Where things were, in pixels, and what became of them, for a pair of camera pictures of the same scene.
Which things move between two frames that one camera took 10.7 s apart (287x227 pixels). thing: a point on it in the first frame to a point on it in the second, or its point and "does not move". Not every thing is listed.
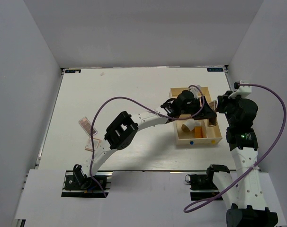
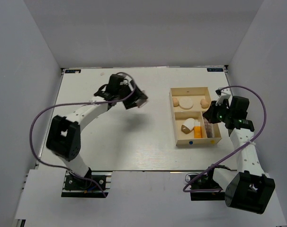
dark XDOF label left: (72, 71) does not move
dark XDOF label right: (219, 69) does not move
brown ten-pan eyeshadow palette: (86, 125) to (209, 128)
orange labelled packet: (96, 142) to (141, 102)
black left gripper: (206, 113) to (138, 94)
